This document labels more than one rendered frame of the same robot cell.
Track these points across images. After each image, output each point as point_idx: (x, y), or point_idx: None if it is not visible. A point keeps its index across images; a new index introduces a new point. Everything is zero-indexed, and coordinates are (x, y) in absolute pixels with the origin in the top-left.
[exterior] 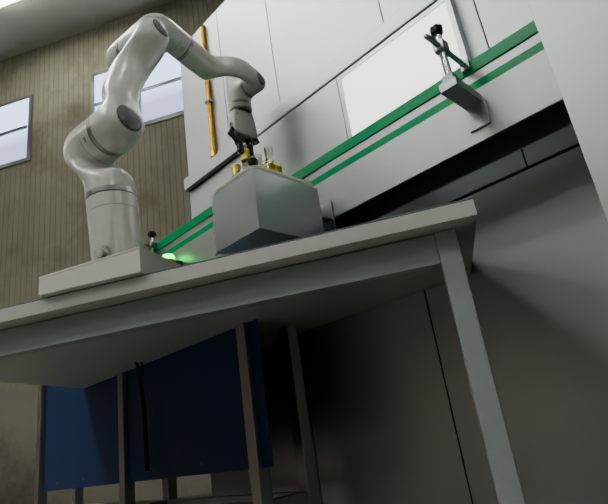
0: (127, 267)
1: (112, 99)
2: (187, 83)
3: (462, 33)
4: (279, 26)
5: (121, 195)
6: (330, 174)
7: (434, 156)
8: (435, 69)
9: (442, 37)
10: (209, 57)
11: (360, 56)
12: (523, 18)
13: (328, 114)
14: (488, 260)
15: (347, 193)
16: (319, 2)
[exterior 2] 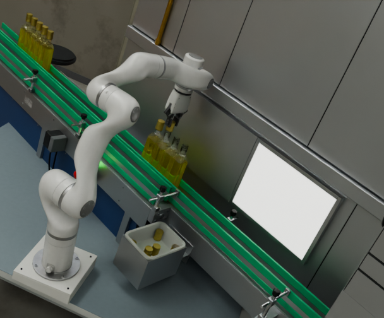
0: (61, 298)
1: (79, 198)
2: None
3: (328, 225)
4: (258, 16)
5: (68, 242)
6: (203, 230)
7: (244, 303)
8: (300, 223)
9: (318, 214)
10: (174, 74)
11: (279, 147)
12: (354, 261)
13: (237, 151)
14: (249, 315)
15: (202, 256)
16: (292, 52)
